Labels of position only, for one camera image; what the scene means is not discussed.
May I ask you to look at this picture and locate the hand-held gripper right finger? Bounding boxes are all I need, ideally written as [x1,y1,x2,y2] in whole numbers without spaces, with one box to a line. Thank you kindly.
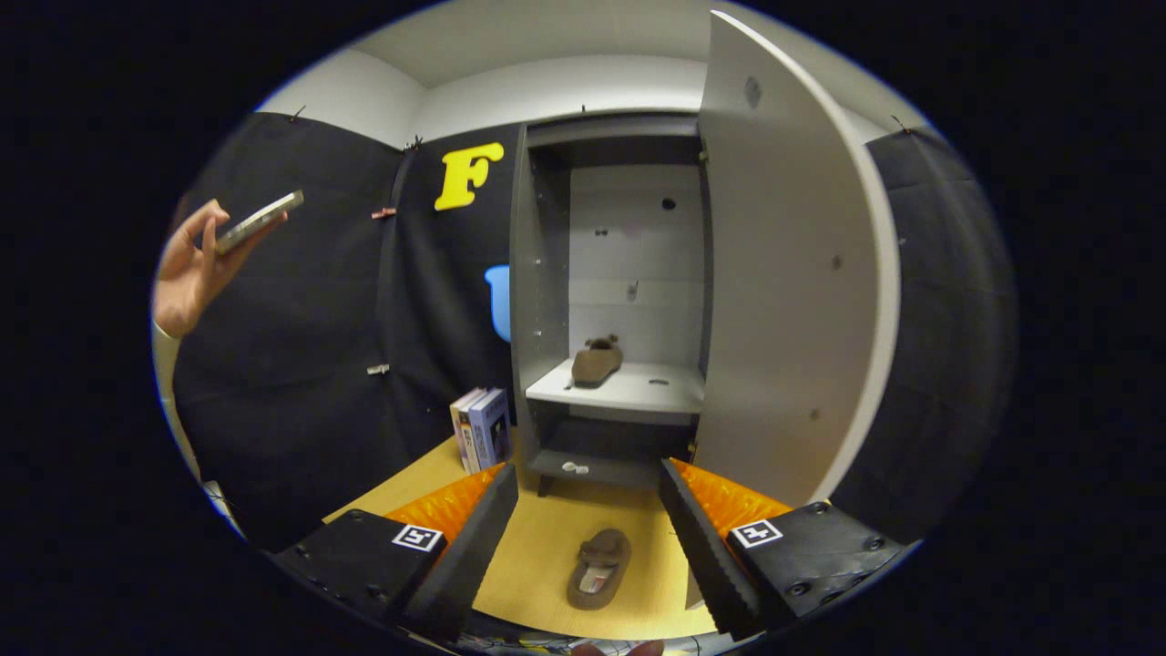
[658,457,909,641]

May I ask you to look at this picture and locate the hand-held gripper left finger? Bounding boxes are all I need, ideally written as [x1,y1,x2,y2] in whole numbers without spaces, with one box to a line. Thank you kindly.
[271,462,520,643]

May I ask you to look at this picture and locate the brown fuzzy shoe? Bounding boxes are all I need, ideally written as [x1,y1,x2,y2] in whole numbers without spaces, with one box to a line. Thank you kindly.
[567,528,632,611]
[571,334,626,390]

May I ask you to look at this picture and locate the grey shoe cabinet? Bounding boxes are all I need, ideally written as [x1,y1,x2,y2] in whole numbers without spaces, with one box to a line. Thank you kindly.
[508,111,713,498]

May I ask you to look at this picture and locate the blue book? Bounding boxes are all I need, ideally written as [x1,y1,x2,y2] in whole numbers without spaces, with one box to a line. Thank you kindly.
[466,389,514,472]

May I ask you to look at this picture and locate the black backdrop cloth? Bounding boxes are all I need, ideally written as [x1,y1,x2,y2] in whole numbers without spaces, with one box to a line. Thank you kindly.
[171,111,1017,552]

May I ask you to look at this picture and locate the smartphone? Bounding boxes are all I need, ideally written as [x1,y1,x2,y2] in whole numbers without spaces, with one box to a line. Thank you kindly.
[214,190,306,257]

